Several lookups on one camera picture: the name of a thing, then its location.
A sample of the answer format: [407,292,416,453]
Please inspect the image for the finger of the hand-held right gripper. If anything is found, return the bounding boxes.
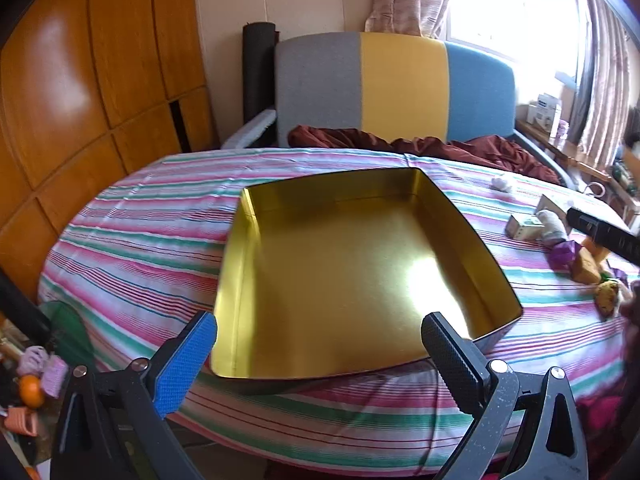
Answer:
[566,206,640,266]

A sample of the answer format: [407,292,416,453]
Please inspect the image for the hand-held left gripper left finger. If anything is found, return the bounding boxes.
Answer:
[50,310,218,480]

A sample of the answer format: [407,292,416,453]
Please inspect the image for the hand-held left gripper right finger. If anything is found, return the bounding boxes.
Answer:
[421,311,591,480]

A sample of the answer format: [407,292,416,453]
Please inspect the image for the white grey sock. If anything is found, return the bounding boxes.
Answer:
[535,209,570,247]

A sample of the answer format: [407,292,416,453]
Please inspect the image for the gold metal tin box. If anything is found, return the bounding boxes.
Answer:
[209,167,524,395]

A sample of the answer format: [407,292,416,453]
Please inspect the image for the yellow plush toy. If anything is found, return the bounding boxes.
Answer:
[594,280,623,318]

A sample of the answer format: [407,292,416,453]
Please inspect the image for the small green white box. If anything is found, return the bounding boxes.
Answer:
[504,214,546,242]

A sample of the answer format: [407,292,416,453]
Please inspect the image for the wooden side shelf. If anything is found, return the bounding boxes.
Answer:
[515,117,640,231]

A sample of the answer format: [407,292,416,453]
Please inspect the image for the green glass side table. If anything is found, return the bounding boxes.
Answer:
[0,299,98,480]

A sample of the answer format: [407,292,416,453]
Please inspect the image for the pink ribbed pad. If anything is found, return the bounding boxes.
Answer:
[41,355,68,397]

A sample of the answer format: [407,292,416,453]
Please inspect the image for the striped tablecloth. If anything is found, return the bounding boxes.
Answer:
[37,147,640,478]

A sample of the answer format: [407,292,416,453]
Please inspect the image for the white appliance box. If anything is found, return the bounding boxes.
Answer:
[527,92,563,133]

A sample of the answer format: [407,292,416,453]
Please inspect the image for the pale lilac soft item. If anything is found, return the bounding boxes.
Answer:
[17,346,48,376]

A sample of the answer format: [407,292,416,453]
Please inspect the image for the orange fruit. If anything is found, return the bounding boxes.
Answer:
[19,375,45,407]

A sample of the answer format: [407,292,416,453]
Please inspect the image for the person's red clothing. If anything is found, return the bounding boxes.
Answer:
[575,390,640,480]

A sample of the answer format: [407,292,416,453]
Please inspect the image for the peach plastic item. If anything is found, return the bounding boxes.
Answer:
[4,406,40,436]

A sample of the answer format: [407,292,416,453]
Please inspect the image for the window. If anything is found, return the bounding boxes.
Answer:
[445,0,588,81]

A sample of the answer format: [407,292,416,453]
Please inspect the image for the grey yellow blue sofa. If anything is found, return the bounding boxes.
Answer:
[220,30,573,191]

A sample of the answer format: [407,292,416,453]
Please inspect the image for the maroon cloth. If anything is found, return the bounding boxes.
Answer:
[287,124,561,186]

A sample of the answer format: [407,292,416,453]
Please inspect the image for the black rolled mat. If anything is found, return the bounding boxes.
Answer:
[242,21,277,126]

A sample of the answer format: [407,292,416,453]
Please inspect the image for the wooden wardrobe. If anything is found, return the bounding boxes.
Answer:
[0,0,218,301]

